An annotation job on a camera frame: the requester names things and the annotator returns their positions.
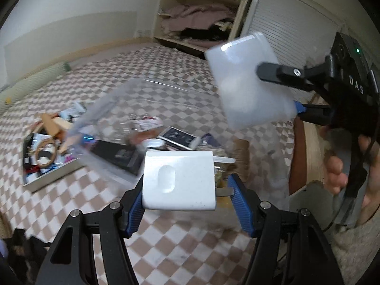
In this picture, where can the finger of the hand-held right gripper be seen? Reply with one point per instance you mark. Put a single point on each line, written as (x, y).
(314, 113)
(282, 72)

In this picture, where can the white slatted sliding door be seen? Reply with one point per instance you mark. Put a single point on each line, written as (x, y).
(291, 20)

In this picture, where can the wooden wardrobe shelf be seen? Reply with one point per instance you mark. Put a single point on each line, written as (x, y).
(158, 20)

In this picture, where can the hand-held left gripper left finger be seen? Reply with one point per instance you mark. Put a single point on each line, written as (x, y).
(135, 216)

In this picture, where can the white charger plug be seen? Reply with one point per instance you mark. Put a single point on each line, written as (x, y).
(178, 184)

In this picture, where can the clear plastic container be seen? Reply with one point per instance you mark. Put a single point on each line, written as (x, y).
(112, 104)

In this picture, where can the translucent box green label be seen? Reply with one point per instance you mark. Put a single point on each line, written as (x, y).
(246, 89)

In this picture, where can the wooden bed frame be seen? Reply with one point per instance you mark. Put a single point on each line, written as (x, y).
(308, 154)

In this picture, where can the wooden brush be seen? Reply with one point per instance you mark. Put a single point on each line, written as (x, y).
(52, 126)

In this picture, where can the dark patterned flat box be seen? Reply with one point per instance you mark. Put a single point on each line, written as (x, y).
(179, 138)

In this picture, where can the pink clothes pile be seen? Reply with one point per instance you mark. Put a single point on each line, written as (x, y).
(199, 16)

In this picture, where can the white shallow box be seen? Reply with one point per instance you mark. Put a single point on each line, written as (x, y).
(50, 179)

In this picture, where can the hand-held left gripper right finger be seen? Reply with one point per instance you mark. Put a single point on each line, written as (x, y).
(243, 210)

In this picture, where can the black box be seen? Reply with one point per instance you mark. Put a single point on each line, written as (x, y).
(115, 154)

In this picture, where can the green bolster pillow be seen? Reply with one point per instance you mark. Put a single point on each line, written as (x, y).
(32, 83)

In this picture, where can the person's right hand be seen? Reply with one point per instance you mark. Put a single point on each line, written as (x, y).
(337, 175)

